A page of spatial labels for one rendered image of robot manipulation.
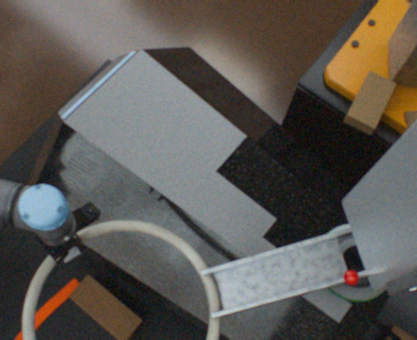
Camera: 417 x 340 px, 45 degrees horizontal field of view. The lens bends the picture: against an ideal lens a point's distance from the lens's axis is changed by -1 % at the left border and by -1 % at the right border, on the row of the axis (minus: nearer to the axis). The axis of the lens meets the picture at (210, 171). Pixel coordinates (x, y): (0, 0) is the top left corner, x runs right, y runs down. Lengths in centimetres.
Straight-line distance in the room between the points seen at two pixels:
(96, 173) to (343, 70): 92
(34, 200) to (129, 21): 195
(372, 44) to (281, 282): 100
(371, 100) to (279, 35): 121
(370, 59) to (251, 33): 108
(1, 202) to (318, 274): 77
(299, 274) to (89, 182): 70
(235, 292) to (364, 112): 76
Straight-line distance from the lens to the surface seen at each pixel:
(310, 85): 185
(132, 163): 152
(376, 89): 180
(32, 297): 134
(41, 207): 106
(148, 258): 159
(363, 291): 147
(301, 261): 133
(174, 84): 164
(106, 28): 288
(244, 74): 271
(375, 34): 200
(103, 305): 217
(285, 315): 149
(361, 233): 114
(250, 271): 134
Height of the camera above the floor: 227
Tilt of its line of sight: 68 degrees down
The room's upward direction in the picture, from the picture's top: 8 degrees clockwise
